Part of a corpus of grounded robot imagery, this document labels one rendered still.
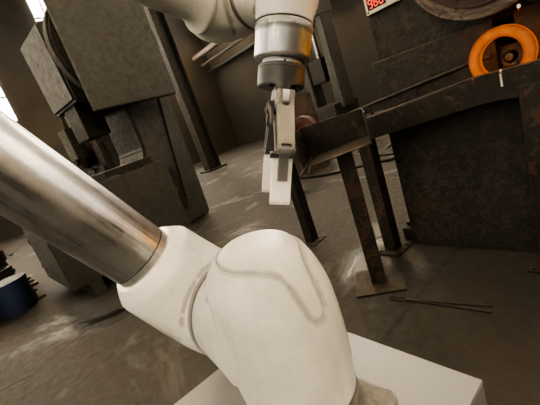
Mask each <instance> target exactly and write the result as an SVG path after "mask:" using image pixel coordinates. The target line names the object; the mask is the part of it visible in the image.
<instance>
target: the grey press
mask: <svg viewBox="0 0 540 405"><path fill-rule="evenodd" d="M43 3H44V5H45V7H46V10H45V12H44V16H43V20H41V21H36V23H35V25H34V26H33V27H32V29H31V32H30V33H29V35H28V36H27V38H26V40H25V41H24V43H23V45H22V47H21V49H20V50H21V52H22V54H23V56H24V58H25V60H26V62H27V64H28V66H29V68H30V69H31V71H32V73H33V75H34V77H35V79H36V81H37V83H38V85H39V86H40V88H41V90H42V92H43V94H44V96H45V98H46V100H47V103H48V104H49V105H50V107H51V110H52V112H53V113H54V115H57V116H58V117H60V119H61V121H62V123H63V126H64V129H63V130H62V131H60V132H59V133H58V135H59V138H60V140H61V141H62V143H63V146H64V148H65V149H66V151H67V154H68V156H69V157H70V159H71V161H72V162H73V161H76V160H79V159H81V158H85V157H87V156H89V152H88V150H87V148H86V146H85V144H84V143H85V142H88V141H93V140H96V139H99V138H102V137H104V136H106V135H108V134H109V136H110V137H111V140H112V143H113V144H114V146H115V149H116V151H117V153H118V155H119V159H120V166H118V167H115V168H113V169H110V170H106V171H104V172H101V173H99V174H95V175H93V176H90V177H91V178H92V179H94V180H95V181H96V182H98V183H101V182H102V181H103V180H104V179H106V178H107V177H109V176H112V175H115V174H118V175H121V171H133V170H136V169H139V168H141V167H143V165H146V164H149V163H152V162H156V161H160V160H162V159H164V161H165V163H166V166H167V168H168V171H169V172H170V176H171V178H172V179H173V182H174V185H175V187H177V188H178V191H179V192H178V194H179V197H180V199H181V201H182V204H183V206H184V208H185V211H186V213H187V216H188V218H189V220H190V222H192V221H194V220H196V219H197V218H199V217H201V216H203V215H205V214H206V213H208V212H209V207H208V205H207V201H206V199H205V196H204V193H203V190H202V187H201V185H200V182H199V180H198V176H197V174H196V171H195V169H194V165H193V162H192V161H191V158H190V154H189V152H188V149H187V147H186V143H185V141H184V138H183V135H182V132H181V129H180V127H179V124H178V121H177V118H176V116H175V113H174V110H173V107H172V104H171V102H170V98H169V96H171V95H174V94H175V93H176V90H175V88H174V85H173V82H172V80H171V78H170V74H169V72H168V70H167V67H166V64H165V62H164V59H163V57H162V54H161V52H160V49H159V46H158V41H157V40H156V37H155V35H154V33H153V31H152V28H151V26H150V24H149V20H148V19H147V16H146V14H145V10H144V8H143V5H142V4H140V3H138V2H135V1H134V0H43ZM63 117H66V118H67V121H68V123H69V125H70V126H71V128H68V127H67V126H66V124H65V122H64V119H63Z"/></svg>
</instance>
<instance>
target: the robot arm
mask: <svg viewBox="0 0 540 405"><path fill-rule="evenodd" d="M134 1H135V2H138V3H140V4H142V5H143V6H147V7H149V8H150V9H153V10H156V11H159V12H162V13H164V14H168V15H171V16H174V17H176V18H180V19H181V20H183V21H184V22H185V24H186V27H187V28H188V29H189V31H191V32H192V33H194V34H195V35H196V36H197V37H199V38H200V39H202V40H204V41H207V42H210V43H226V42H230V41H234V40H237V39H242V38H244V37H247V36H249V35H253V34H254V33H255V51H254V58H255V60H256V61H257V62H258V63H260V65H259V66H258V78H257V86H258V88H259V89H261V90H264V91H270V92H271V93H272V96H271V100H268V102H267V104H266V113H267V117H266V133H265V141H264V164H263V180H262V192H270V199H269V203H270V204H271V205H289V204H290V193H291V181H292V167H293V159H292V157H293V155H294V154H295V152H296V149H295V116H294V100H295V95H296V92H300V91H302V90H303V88H304V84H305V67H304V66H305V65H306V64H307V63H308V62H309V61H310V60H311V59H310V52H311V48H312V47H311V45H312V35H313V20H314V16H315V14H316V11H317V8H318V3H319V0H134ZM0 215H1V216H2V217H4V218H6V219H8V220H10V221H11V222H12V223H15V224H17V225H18V226H20V227H21V228H23V229H25V230H27V231H29V232H30V233H31V234H33V235H36V236H37V237H39V238H40V239H42V240H44V241H46V242H47V243H49V244H50V245H52V246H54V247H56V248H58V249H59V250H61V251H62V252H65V253H66V254H68V255H70V256H71V257H73V258H75V259H76V260H78V261H80V262H81V263H83V264H85V265H87V266H89V267H90V268H92V269H94V270H95V271H97V272H99V273H100V274H102V275H104V276H106V277H108V278H109V279H110V280H113V281H115V282H116V283H117V291H118V295H119V298H120V301H121V304H122V306H123V307H124V308H125V309H127V310H128V311H129V312H130V313H132V314H133V315H135V316H136V317H139V318H140V319H142V320H143V321H145V322H146V323H148V324H149V325H151V326H153V327H154V328H155V329H158V330H159V331H161V332H162V333H164V334H165V335H167V336H169V337H172V338H173V339H174V340H176V341H177V342H180V343H181V344H183V345H184V346H186V347H188V348H190V349H192V350H195V351H197V352H199V353H200V354H205V355H206V356H207V357H208V358H209V359H210V360H211V361H212V362H213V363H214V364H215V365H216V366H217V367H218V368H219V369H220V370H221V371H222V372H223V373H224V374H225V376H226V377H227V378H228V380H229V381H230V382H231V383H232V384H233V385H234V386H236V387H238V388H239V391H240V393H241V395H242V396H243V398H244V400H245V402H246V404H247V405H399V404H398V400H397V397H396V395H395V393H394V392H393V391H391V390H389V389H386V388H384V387H377V386H375V385H372V384H370V383H368V382H366V381H364V380H362V379H360V378H358V377H357V376H356V374H355V371H354V364H353V359H352V353H351V348H350V342H349V338H348V335H347V332H346V326H345V323H344V320H343V317H342V312H341V310H340V307H339V304H338V300H337V298H336V295H335V292H334V290H333V286H332V284H331V282H330V280H329V277H328V276H327V274H326V272H325V269H324V268H323V267H322V266H321V264H320V262H319V260H318V259H317V257H316V256H315V255H314V254H313V253H312V252H311V250H310V249H309V248H308V247H307V246H306V245H305V244H304V243H303V242H302V241H301V240H300V239H298V238H297V237H296V236H293V235H290V234H289V233H287V232H285V231H280V230H273V229H267V230H259V231H253V232H249V233H247V234H244V235H241V236H239V237H237V238H235V239H233V240H232V241H231V242H229V243H228V244H227V245H226V246H225V247H223V248H220V247H217V246H215V245H214V244H212V243H210V242H209V241H207V240H205V239H204V238H202V237H201V236H199V235H197V234H195V233H194V232H192V231H191V230H189V229H187V228H186V227H184V226H168V227H157V226H156V225H154V224H153V223H151V222H150V221H149V220H148V219H147V218H145V217H144V216H142V215H141V214H139V213H138V212H137V211H135V210H134V209H133V208H132V207H130V206H129V205H128V204H126V203H125V202H123V201H122V200H121V199H119V198H118V197H117V196H116V195H114V194H113V193H111V192H110V191H109V190H107V189H106V188H104V187H103V186H102V185H101V184H100V183H98V182H96V181H95V180H94V179H92V178H91V177H89V176H88V175H87V174H86V173H85V172H83V171H82V170H80V169H79V168H78V167H76V166H75V165H73V164H72V163H70V162H69V161H68V160H67V159H66V158H64V157H63V156H61V155H60V154H59V153H57V152H56V151H54V150H53V149H52V148H51V147H49V146H48V145H46V144H45V143H44V142H42V141H41V140H39V139H38V138H37V137H36V136H35V135H33V134H32V133H30V132H29V131H28V130H26V129H24V128H23V127H22V126H21V125H20V124H18V123H17V122H16V121H14V120H13V119H11V118H10V117H9V116H7V115H6V114H5V113H4V112H2V111H1V110H0Z"/></svg>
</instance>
